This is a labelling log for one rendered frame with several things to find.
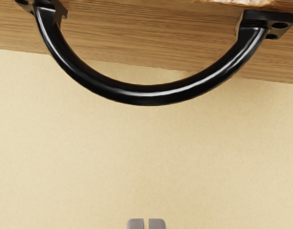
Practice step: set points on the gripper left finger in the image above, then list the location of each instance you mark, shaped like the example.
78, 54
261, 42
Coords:
136, 224

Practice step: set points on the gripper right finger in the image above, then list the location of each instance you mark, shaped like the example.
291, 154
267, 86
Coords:
157, 224

